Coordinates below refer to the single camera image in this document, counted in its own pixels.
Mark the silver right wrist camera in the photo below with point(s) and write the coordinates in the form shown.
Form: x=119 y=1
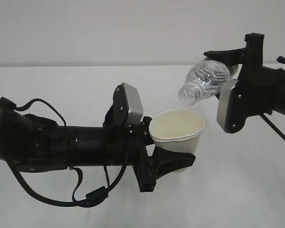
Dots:
x=239 y=100

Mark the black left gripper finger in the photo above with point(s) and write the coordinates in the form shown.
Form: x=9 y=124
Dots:
x=165 y=162
x=145 y=124

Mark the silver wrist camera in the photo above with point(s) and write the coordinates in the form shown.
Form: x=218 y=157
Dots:
x=239 y=100
x=127 y=106

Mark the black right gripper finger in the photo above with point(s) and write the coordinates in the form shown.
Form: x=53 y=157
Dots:
x=227 y=57

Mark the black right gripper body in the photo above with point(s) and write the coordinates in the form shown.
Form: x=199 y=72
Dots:
x=272 y=80

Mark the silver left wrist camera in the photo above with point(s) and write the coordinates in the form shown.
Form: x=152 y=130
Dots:
x=127 y=106

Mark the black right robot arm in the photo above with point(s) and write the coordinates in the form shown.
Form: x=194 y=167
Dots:
x=257 y=90

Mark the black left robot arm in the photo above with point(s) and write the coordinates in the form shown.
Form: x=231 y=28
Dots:
x=37 y=144

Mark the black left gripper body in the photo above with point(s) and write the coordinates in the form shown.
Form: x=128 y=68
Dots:
x=131 y=149

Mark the white paper cup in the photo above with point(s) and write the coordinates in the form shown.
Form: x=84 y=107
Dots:
x=177 y=130

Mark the clear water bottle green label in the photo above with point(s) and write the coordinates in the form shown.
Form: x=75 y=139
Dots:
x=205 y=80

